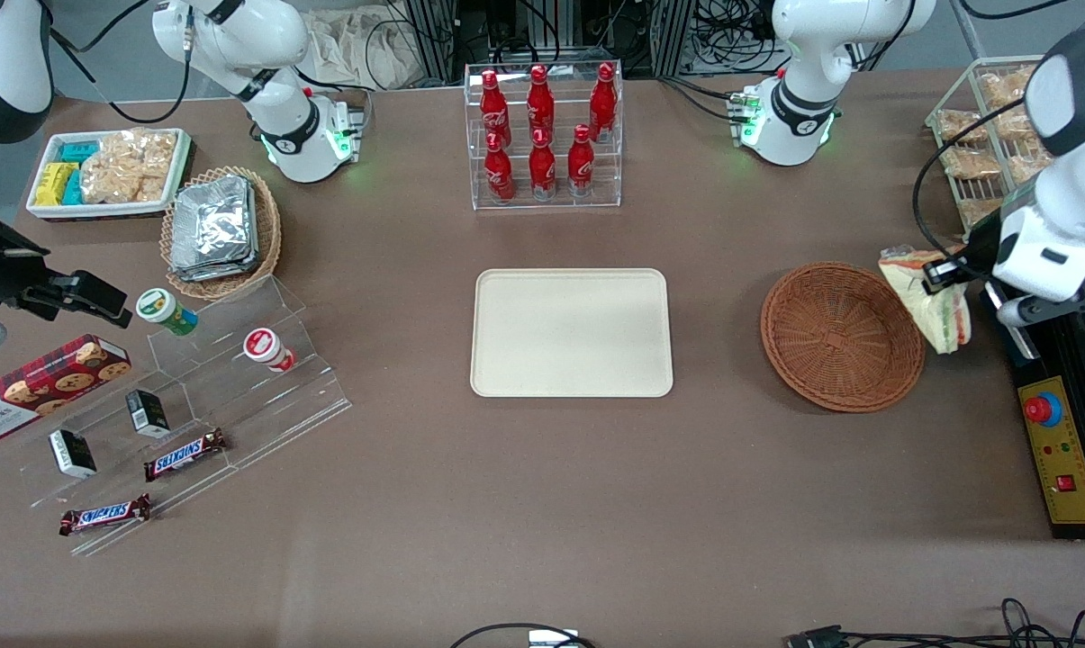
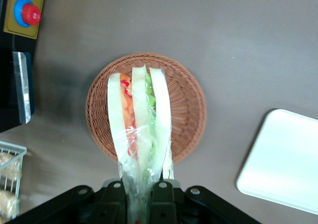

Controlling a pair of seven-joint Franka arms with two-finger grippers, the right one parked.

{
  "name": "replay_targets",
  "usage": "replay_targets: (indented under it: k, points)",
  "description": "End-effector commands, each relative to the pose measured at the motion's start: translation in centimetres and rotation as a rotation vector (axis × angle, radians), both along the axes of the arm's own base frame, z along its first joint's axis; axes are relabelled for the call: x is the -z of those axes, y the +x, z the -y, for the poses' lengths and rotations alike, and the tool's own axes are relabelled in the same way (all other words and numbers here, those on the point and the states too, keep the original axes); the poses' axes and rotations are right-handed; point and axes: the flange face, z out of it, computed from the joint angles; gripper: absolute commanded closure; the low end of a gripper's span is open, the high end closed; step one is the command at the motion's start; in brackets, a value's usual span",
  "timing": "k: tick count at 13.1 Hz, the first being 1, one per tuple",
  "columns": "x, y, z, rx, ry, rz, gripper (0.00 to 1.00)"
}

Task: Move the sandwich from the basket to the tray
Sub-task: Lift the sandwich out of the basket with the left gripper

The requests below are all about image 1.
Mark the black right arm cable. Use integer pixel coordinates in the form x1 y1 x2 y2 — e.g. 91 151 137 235
51 0 192 125

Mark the light tan wicker basket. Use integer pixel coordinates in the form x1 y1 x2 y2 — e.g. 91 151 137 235
159 166 283 302

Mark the beige plastic tray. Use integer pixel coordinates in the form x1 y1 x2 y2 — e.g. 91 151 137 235
470 268 674 399

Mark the black cable with connector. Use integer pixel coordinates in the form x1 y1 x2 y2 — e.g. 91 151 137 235
783 597 1085 648

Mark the white rectangular snack tray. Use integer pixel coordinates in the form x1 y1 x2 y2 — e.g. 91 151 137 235
26 128 192 221

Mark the brown snickers bar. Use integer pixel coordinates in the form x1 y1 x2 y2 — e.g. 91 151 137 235
143 428 229 483
59 493 153 538

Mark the clear cracker bag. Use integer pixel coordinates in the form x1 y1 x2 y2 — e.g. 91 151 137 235
80 129 178 204

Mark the clear acrylic bottle rack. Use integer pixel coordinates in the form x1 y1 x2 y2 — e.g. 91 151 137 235
464 61 624 212

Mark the clear snack bag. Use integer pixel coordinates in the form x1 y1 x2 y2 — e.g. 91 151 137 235
936 110 989 145
943 146 1002 181
990 110 1043 149
959 198 1004 231
1006 151 1058 188
979 67 1040 111

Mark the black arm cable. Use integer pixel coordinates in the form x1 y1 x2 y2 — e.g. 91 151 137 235
51 0 192 125
911 97 1038 266

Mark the small black box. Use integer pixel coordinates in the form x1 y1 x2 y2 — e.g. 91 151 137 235
126 389 172 440
49 429 98 480

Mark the brown round wicker basket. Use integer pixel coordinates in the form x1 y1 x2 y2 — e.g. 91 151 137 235
760 261 927 413

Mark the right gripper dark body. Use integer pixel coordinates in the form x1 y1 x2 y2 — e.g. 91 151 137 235
0 193 57 316

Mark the red lid snack cup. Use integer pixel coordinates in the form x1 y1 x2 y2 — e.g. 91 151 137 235
243 328 296 374

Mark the black yellow-panel control box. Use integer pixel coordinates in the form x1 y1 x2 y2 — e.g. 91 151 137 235
981 270 1085 541

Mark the black looped cable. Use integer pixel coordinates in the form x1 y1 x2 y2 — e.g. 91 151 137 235
449 622 597 648

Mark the aluminium frame post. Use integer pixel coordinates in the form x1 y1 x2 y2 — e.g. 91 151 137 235
652 0 698 77
405 0 460 86

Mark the red cola bottle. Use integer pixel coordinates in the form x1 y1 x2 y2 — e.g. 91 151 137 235
589 63 619 143
529 129 558 201
479 69 512 149
566 124 596 197
484 133 516 203
526 65 556 145

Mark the silver foil wrapped package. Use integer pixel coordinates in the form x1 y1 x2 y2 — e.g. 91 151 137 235
170 175 260 283

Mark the triangle sandwich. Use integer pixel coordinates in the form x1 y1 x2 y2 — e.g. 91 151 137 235
878 245 972 355

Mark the green lid snack cup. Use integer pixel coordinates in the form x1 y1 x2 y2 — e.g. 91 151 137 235
136 288 199 338

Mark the black cable bundle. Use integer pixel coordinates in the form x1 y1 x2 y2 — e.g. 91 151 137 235
686 0 788 75

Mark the yellow snack packet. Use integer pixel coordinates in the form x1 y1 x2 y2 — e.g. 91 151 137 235
35 162 79 207

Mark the red tartan cookie box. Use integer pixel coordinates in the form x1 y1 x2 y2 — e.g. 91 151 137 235
0 334 132 445

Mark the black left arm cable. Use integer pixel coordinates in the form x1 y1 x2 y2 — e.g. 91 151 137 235
911 97 1038 266

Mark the clear acrylic step display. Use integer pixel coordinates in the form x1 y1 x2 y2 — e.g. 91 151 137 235
0 274 354 559

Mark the silver metal plate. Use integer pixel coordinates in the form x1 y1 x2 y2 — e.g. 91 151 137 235
981 279 1040 363

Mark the white wire rack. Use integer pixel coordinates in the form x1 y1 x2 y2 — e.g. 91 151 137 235
925 56 1061 237

